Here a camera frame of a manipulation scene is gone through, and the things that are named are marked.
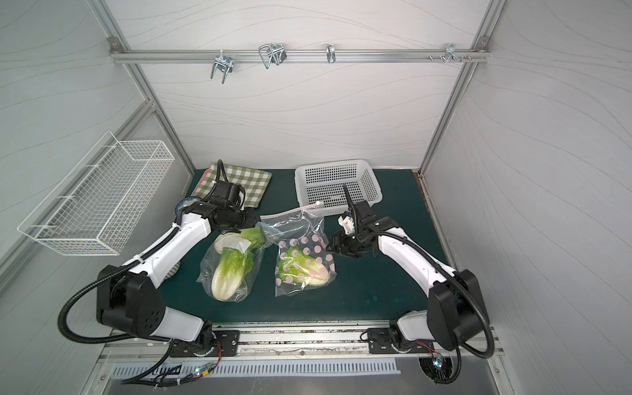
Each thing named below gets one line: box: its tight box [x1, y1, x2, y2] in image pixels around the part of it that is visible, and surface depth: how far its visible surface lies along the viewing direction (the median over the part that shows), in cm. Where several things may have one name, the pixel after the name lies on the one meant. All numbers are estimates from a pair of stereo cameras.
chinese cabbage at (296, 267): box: [277, 246, 330, 287], surface depth 82 cm
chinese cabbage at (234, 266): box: [211, 230, 265, 303], surface depth 82 cm
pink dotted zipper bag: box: [260, 202, 338, 298], surface depth 85 cm
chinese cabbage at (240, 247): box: [213, 225, 265, 263], surface depth 86 cm
